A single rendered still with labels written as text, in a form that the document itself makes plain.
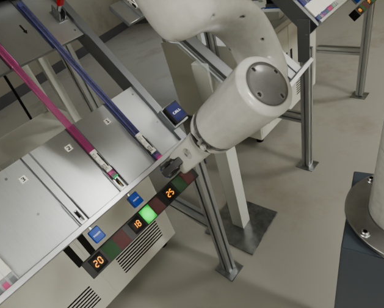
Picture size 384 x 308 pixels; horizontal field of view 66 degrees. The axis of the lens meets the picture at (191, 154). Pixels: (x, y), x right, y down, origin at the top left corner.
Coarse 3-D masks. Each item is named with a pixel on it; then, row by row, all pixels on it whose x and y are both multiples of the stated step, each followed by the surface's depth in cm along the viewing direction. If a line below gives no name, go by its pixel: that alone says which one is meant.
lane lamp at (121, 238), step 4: (120, 232) 65; (124, 232) 65; (112, 236) 64; (116, 236) 65; (120, 236) 65; (124, 236) 65; (128, 236) 65; (116, 240) 64; (120, 240) 65; (124, 240) 65; (128, 240) 65; (120, 244) 64; (124, 244) 65
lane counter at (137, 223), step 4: (136, 216) 67; (132, 220) 67; (136, 220) 67; (140, 220) 68; (128, 224) 66; (132, 224) 67; (136, 224) 67; (140, 224) 67; (144, 224) 68; (132, 228) 66; (136, 228) 67; (140, 228) 67; (136, 232) 66
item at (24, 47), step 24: (0, 0) 70; (24, 0) 73; (48, 0) 75; (0, 24) 69; (24, 24) 71; (48, 24) 73; (72, 24) 75; (24, 48) 69; (48, 48) 71; (0, 72) 65
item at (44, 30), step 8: (24, 8) 71; (32, 16) 71; (40, 24) 71; (48, 32) 71; (48, 40) 71; (56, 40) 71; (56, 48) 71; (64, 48) 71; (64, 56) 71; (72, 64) 71; (80, 72) 71; (88, 80) 71; (96, 88) 71; (104, 96) 71; (112, 104) 71; (120, 112) 71; (128, 120) 71; (128, 128) 72; (136, 128) 72
